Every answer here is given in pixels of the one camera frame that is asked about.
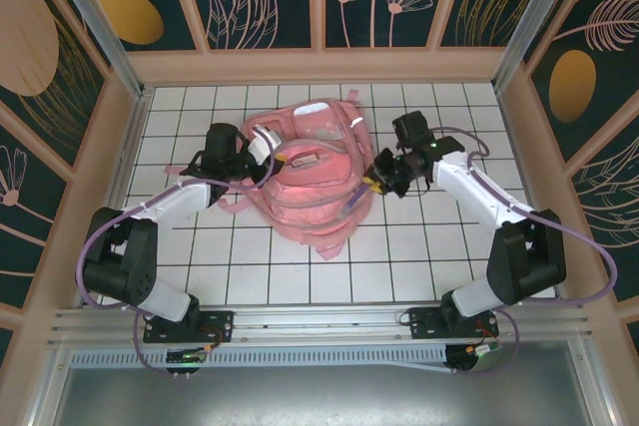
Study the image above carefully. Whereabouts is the purple pen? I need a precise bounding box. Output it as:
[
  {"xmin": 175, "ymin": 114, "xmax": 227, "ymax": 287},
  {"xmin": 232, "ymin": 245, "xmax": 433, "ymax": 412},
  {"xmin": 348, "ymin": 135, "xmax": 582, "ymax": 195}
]
[{"xmin": 345, "ymin": 185, "xmax": 373, "ymax": 213}]

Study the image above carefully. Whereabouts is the pink student backpack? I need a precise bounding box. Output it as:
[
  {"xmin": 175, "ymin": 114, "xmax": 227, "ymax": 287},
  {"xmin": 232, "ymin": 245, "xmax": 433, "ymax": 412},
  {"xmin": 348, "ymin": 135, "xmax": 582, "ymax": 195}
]
[{"xmin": 164, "ymin": 89, "xmax": 378, "ymax": 262}]

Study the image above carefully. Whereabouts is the grey metal sheet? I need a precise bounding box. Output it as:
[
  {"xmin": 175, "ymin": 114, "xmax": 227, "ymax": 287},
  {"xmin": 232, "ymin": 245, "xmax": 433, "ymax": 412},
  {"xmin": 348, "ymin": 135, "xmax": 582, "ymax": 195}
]
[{"xmin": 47, "ymin": 365, "xmax": 608, "ymax": 426}]

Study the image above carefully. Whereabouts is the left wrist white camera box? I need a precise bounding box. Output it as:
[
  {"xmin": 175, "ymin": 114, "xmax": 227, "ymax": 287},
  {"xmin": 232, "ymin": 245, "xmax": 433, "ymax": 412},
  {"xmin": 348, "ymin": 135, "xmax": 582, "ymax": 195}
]
[{"xmin": 248, "ymin": 125, "xmax": 285, "ymax": 164}]

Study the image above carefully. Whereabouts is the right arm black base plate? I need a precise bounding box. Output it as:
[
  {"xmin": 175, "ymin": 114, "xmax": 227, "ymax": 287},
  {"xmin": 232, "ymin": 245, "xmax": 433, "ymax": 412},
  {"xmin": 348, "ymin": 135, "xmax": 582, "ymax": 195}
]
[{"xmin": 407, "ymin": 305, "xmax": 500, "ymax": 342}]

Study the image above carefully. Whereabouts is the aluminium mounting rail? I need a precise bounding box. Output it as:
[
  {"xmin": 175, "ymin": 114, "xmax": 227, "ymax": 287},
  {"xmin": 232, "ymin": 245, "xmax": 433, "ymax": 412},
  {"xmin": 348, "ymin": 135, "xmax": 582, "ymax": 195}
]
[{"xmin": 48, "ymin": 300, "xmax": 595, "ymax": 345}]

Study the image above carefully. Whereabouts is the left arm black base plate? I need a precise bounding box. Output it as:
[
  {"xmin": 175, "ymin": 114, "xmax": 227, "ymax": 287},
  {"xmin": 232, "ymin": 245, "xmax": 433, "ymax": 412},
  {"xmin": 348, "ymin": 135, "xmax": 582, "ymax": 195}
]
[{"xmin": 143, "ymin": 309, "xmax": 236, "ymax": 345}]

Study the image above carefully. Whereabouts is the aluminium corner post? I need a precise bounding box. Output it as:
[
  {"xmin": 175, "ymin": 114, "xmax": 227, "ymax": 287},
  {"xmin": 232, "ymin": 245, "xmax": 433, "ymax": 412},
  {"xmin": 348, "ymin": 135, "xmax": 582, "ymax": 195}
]
[
  {"xmin": 491, "ymin": 0, "xmax": 599, "ymax": 93},
  {"xmin": 38, "ymin": 0, "xmax": 155, "ymax": 98}
]

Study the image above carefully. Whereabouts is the grey slotted cable duct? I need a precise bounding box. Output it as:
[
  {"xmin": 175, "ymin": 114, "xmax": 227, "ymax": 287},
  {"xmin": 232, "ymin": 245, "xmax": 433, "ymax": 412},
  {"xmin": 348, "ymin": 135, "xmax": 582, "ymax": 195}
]
[{"xmin": 69, "ymin": 343, "xmax": 453, "ymax": 375}]

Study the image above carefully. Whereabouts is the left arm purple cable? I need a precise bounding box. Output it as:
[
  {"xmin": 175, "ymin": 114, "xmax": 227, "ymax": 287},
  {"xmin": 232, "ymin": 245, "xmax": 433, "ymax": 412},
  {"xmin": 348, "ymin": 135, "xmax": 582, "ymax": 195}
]
[{"xmin": 77, "ymin": 134, "xmax": 281, "ymax": 378}]

